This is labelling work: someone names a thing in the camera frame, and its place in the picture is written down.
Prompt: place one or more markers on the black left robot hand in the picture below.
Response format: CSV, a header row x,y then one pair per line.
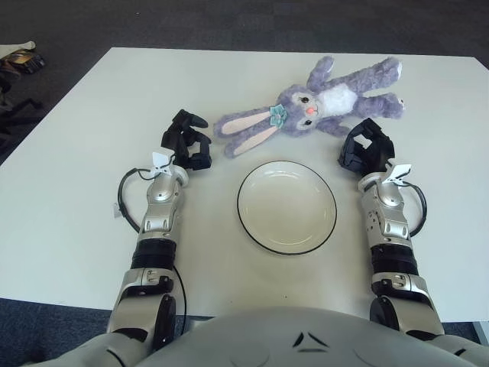
x,y
183,153

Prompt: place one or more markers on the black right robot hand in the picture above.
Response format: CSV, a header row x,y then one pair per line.
x,y
376,153

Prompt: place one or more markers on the purple plush bunny doll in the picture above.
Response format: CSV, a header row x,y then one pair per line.
x,y
302,111

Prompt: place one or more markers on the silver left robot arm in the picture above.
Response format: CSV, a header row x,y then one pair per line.
x,y
160,214

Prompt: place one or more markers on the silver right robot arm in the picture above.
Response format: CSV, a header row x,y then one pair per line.
x,y
386,218

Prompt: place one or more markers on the white plate with black rim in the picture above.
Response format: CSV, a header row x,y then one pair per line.
x,y
286,206

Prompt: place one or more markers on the black office chair base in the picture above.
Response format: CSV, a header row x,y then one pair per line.
x,y
23,105

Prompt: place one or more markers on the dark objects on floor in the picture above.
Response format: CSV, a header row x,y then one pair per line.
x,y
30,63

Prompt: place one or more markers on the grey robot torso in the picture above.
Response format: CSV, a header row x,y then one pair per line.
x,y
244,340

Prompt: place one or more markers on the white table leg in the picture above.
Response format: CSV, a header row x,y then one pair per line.
x,y
482,332

